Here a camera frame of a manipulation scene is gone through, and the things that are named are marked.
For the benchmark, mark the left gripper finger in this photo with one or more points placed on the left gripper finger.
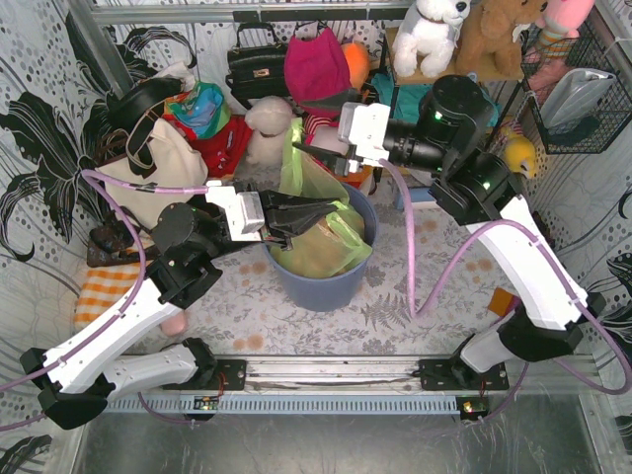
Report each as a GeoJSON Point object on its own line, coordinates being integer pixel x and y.
{"type": "Point", "coordinates": [279, 201]}
{"type": "Point", "coordinates": [292, 223]}

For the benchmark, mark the orange plush toy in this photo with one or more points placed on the orange plush toy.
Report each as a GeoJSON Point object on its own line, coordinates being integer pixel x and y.
{"type": "Point", "coordinates": [358, 62]}

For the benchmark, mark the black wire basket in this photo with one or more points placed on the black wire basket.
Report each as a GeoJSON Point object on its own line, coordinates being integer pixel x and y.
{"type": "Point", "coordinates": [544, 67]}

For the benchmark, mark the magenta fabric bag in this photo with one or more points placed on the magenta fabric bag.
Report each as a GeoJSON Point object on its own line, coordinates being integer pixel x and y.
{"type": "Point", "coordinates": [315, 69]}

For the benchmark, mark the orange checkered cloth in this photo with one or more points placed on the orange checkered cloth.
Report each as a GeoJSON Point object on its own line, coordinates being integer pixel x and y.
{"type": "Point", "coordinates": [103, 287]}

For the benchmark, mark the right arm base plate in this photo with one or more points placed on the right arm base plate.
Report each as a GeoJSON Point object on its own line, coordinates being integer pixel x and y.
{"type": "Point", "coordinates": [443, 374]}

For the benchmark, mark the pink plush toy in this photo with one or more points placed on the pink plush toy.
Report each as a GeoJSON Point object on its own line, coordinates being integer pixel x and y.
{"type": "Point", "coordinates": [561, 20]}

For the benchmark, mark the dark brown strap bag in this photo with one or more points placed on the dark brown strap bag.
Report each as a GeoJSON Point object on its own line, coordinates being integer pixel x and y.
{"type": "Point", "coordinates": [110, 244]}

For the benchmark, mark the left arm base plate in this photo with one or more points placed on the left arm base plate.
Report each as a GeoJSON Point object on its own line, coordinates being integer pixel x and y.
{"type": "Point", "coordinates": [229, 375]}

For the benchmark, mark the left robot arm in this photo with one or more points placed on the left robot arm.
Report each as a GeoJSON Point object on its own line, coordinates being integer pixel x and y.
{"type": "Point", "coordinates": [78, 378]}

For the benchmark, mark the white plush dog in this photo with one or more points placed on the white plush dog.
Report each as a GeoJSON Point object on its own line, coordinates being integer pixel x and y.
{"type": "Point", "coordinates": [428, 36]}

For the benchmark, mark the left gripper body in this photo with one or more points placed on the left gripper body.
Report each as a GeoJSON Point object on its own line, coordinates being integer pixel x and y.
{"type": "Point", "coordinates": [267, 217]}

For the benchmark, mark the black leather handbag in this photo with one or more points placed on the black leather handbag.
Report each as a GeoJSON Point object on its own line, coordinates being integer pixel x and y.
{"type": "Point", "coordinates": [256, 72]}

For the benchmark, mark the wooden shelf rack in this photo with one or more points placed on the wooden shelf rack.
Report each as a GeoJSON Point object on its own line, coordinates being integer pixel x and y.
{"type": "Point", "coordinates": [493, 83]}

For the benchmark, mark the blue plastic trash bin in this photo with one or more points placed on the blue plastic trash bin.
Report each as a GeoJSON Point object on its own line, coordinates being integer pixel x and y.
{"type": "Point", "coordinates": [332, 293]}

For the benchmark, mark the teal folded cloth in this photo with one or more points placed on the teal folded cloth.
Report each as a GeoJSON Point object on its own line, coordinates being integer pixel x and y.
{"type": "Point", "coordinates": [408, 100]}

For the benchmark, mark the silver foil pouch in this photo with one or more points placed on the silver foil pouch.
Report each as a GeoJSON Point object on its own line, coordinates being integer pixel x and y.
{"type": "Point", "coordinates": [575, 95]}

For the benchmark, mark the yellow plush toy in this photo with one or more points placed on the yellow plush toy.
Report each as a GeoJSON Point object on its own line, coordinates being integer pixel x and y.
{"type": "Point", "coordinates": [519, 152]}

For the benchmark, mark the green plastic trash bag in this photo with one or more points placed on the green plastic trash bag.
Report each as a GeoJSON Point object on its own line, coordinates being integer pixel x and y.
{"type": "Point", "coordinates": [327, 235]}

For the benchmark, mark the blue floor mop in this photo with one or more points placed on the blue floor mop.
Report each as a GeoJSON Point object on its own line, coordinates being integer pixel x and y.
{"type": "Point", "coordinates": [420, 199]}

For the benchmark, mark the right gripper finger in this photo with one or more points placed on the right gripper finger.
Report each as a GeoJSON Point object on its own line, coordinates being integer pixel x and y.
{"type": "Point", "coordinates": [325, 156]}
{"type": "Point", "coordinates": [343, 103]}

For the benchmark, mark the pink round plush doll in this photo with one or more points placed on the pink round plush doll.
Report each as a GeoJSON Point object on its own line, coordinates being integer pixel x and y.
{"type": "Point", "coordinates": [323, 133]}

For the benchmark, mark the white fluffy plush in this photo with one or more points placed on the white fluffy plush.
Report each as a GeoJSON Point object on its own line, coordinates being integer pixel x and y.
{"type": "Point", "coordinates": [270, 119]}

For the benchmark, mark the pink case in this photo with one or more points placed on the pink case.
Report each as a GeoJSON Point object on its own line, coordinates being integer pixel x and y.
{"type": "Point", "coordinates": [175, 325]}

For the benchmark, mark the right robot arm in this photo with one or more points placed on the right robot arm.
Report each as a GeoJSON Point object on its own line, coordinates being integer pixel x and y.
{"type": "Point", "coordinates": [479, 191]}

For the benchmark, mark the colourful folded clothes stack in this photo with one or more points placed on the colourful folded clothes stack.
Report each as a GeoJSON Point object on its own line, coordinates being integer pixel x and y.
{"type": "Point", "coordinates": [203, 117]}

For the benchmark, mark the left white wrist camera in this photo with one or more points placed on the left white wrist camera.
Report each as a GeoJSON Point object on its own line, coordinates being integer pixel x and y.
{"type": "Point", "coordinates": [243, 210]}

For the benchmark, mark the brown teddy bear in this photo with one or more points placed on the brown teddy bear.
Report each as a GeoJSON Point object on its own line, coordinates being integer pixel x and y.
{"type": "Point", "coordinates": [493, 27]}

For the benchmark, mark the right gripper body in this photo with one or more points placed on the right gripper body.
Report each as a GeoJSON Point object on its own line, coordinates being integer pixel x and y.
{"type": "Point", "coordinates": [343, 161]}

